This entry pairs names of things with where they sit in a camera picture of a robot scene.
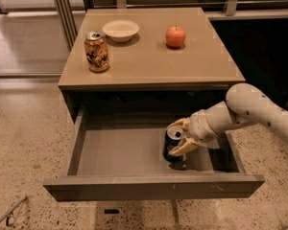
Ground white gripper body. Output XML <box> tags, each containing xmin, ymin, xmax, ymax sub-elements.
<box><xmin>185</xmin><ymin>110</ymin><xmax>217</xmax><ymax>143</ymax></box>

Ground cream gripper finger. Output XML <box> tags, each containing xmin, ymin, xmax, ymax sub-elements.
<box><xmin>169</xmin><ymin>137</ymin><xmax>199</xmax><ymax>156</ymax></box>
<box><xmin>167</xmin><ymin>118</ymin><xmax>189</xmax><ymax>133</ymax></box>

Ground blue pepsi can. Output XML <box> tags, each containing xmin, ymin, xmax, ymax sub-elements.
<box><xmin>162</xmin><ymin>126</ymin><xmax>183</xmax><ymax>162</ymax></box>

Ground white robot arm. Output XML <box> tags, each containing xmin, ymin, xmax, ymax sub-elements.
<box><xmin>168</xmin><ymin>83</ymin><xmax>288</xmax><ymax>156</ymax></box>

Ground open grey top drawer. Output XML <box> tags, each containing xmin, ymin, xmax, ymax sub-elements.
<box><xmin>43</xmin><ymin>110</ymin><xmax>265</xmax><ymax>201</ymax></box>

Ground gold crumpled drink can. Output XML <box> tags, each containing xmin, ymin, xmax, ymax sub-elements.
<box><xmin>84</xmin><ymin>32</ymin><xmax>109</xmax><ymax>73</ymax></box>

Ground grey cabinet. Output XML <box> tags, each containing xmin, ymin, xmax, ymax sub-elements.
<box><xmin>59</xmin><ymin>8</ymin><xmax>245</xmax><ymax>118</ymax></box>

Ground red apple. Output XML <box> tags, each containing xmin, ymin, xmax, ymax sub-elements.
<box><xmin>165</xmin><ymin>26</ymin><xmax>186</xmax><ymax>48</ymax></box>

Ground small black floor object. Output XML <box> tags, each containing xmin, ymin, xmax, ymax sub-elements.
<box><xmin>104</xmin><ymin>209</ymin><xmax>120</xmax><ymax>215</ymax></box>

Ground white bowl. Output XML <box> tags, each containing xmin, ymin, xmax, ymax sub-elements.
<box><xmin>102</xmin><ymin>20</ymin><xmax>139</xmax><ymax>43</ymax></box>

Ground metal rod on floor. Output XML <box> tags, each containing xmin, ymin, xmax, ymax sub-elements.
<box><xmin>0</xmin><ymin>196</ymin><xmax>27</xmax><ymax>223</ymax></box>

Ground metal window frame rail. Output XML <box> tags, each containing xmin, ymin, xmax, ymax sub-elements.
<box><xmin>53</xmin><ymin>0</ymin><xmax>84</xmax><ymax>50</ymax></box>

